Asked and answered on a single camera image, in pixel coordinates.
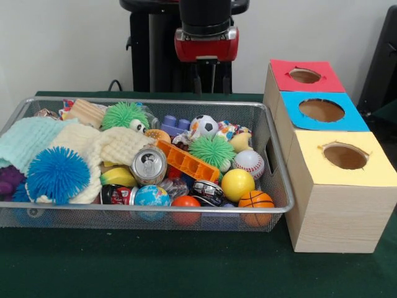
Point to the yellow ball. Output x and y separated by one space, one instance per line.
238 185

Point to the mint green cloth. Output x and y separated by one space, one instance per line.
21 139

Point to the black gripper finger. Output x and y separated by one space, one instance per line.
227 80
197 80

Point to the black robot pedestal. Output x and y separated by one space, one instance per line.
167 62

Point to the black side stand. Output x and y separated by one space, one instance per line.
381 62

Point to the white toy baseball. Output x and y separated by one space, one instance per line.
248 164

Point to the cream cloth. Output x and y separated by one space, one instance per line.
121 146

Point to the colourful patterned fabric toy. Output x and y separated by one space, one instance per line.
228 130

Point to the pale yellow plush toy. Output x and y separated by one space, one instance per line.
240 141

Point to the orange toy basketball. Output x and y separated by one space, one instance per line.
256 199

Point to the green spiky ball with eyes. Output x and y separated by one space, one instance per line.
124 116

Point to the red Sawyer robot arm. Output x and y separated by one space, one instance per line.
204 12

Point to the dark green side table cloth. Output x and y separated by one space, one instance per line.
387 113

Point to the toy soccer ball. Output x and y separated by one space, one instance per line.
206 125

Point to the wooden box with three holes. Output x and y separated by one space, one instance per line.
341 217

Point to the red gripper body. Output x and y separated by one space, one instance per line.
204 49

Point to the silver mesh bin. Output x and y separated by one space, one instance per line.
93 217

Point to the long orange toy block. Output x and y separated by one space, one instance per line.
189 161

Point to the large blue spiky ball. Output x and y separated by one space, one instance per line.
57 175

